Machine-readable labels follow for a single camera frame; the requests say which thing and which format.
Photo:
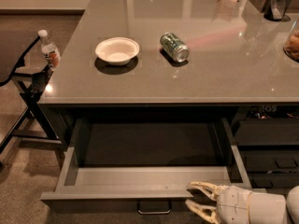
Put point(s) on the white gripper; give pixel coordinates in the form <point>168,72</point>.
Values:
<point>233,205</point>

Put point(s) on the dark drawer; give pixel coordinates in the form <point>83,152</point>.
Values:
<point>274,181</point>
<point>266,125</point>
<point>270,160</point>
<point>122,164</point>

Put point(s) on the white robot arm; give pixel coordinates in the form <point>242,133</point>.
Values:
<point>267,208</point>

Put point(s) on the green soda can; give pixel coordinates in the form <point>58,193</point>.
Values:
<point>174,47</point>

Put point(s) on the dark counter cabinet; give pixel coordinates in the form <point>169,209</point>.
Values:
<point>235,60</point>

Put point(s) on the glass jar with snacks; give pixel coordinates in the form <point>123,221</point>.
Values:
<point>291,46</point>

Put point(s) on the white paper bowl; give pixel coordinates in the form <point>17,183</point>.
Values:
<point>117,50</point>

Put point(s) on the black folding chair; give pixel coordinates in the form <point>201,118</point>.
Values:
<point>14,45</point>

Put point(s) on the clear plastic water bottle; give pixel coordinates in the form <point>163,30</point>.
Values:
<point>49,49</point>

